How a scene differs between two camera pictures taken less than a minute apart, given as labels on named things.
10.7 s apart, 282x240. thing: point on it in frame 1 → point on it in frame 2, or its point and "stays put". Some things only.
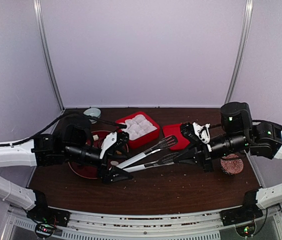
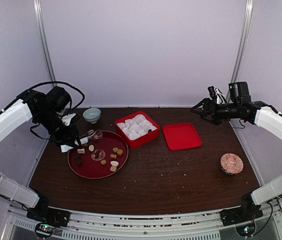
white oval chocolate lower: (114, 163) stays put
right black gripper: (202, 150) → (208, 102)
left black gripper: (107, 177) → (68, 137)
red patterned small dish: (231, 166) stays put
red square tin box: (141, 129) stays put
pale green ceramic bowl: (93, 112) stays put
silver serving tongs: (167, 142) → (96, 134)
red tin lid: (175, 129) stays put
